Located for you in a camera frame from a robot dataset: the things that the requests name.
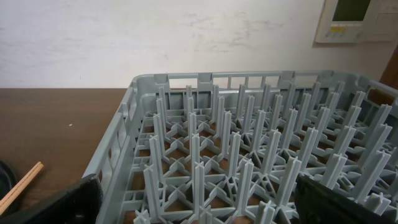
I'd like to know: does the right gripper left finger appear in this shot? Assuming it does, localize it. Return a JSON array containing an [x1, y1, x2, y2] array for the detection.
[[1, 174, 103, 224]]

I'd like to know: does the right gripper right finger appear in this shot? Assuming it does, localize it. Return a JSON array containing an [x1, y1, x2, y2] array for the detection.
[[294, 175, 391, 224]]

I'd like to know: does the grey dishwasher rack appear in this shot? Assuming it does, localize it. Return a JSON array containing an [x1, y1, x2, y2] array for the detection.
[[85, 70, 397, 223]]

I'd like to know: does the left wooden chopstick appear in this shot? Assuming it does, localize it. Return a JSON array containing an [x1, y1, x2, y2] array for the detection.
[[1, 162, 44, 215]]

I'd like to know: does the round black serving tray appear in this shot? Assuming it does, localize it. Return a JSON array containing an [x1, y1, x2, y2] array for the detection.
[[1, 160, 21, 218]]

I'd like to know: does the wall control panel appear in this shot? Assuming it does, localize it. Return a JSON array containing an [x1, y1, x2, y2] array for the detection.
[[315, 0, 397, 44]]

